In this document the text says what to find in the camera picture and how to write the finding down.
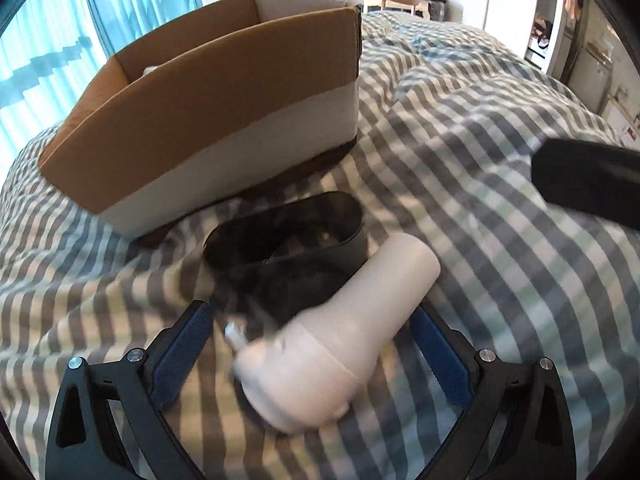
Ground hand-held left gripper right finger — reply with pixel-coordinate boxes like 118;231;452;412
412;305;578;480

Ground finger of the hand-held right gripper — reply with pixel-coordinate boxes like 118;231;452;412
531;137;640;228

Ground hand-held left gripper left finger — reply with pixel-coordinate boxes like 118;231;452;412
45;300;213;480

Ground white handheld device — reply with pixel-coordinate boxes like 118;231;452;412
225;233;442;433

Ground cardboard box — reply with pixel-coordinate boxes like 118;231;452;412
39;0;365;238

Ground black translucent container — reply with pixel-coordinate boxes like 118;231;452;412
202;191;368;301

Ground checked blanket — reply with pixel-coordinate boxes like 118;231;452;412
0;10;640;480

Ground white wardrobe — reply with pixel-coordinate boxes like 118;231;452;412
447;0;591;86

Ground wide teal curtain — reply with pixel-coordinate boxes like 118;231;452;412
0;0;108;161

